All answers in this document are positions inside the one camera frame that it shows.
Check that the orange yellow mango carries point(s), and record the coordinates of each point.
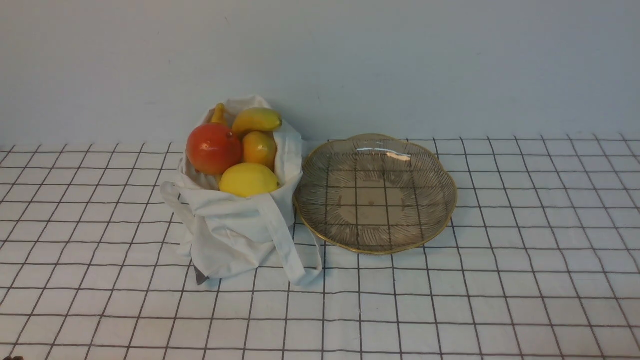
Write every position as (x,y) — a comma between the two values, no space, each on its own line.
(259,147)

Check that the gold rimmed glass plate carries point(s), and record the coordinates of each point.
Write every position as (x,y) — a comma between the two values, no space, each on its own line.
(375,195)

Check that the yellow lemon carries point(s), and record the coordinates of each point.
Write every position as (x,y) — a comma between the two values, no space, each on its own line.
(248,179)

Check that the white cloth tote bag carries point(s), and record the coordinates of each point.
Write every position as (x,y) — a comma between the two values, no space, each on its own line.
(227,235)

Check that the white grid tablecloth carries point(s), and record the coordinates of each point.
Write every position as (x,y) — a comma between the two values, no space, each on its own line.
(541,262)

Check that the yellow mango at back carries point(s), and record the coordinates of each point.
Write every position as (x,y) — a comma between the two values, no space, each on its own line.
(256,119)

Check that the red orange pomegranate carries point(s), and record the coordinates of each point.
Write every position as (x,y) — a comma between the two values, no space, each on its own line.
(212,148)

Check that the yellow banana tip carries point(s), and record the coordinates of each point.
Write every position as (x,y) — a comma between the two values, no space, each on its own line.
(218,115)

